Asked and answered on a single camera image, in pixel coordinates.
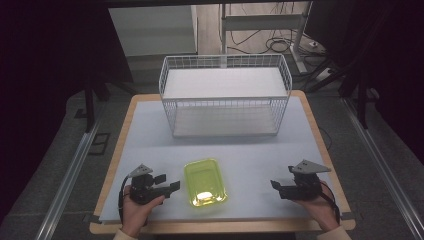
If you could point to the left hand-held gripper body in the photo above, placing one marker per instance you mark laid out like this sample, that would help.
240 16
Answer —
143 190

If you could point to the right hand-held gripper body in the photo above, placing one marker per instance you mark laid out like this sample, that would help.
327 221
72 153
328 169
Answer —
305 186

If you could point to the green plastic tray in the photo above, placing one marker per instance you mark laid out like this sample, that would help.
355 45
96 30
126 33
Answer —
205 183

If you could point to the person's left hand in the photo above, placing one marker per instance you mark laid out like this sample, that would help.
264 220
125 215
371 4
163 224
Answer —
136 213

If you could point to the person's right hand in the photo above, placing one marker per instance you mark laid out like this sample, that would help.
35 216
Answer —
320 210

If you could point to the pale blue table mat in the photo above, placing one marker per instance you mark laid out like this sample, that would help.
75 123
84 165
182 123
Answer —
246 153

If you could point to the black floor plate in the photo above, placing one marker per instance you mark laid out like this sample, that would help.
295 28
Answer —
99 144

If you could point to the black metal stand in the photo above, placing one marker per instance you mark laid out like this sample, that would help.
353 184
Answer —
90 100
356 90

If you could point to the white power strip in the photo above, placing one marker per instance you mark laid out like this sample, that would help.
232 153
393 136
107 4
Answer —
316 46

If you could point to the dark curtain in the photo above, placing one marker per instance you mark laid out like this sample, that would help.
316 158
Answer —
393 66
40 83

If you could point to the aluminium floor rail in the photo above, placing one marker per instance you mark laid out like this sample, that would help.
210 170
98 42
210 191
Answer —
66 183
383 166

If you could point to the white metal desk frame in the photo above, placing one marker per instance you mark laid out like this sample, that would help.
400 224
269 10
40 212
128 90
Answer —
260 21

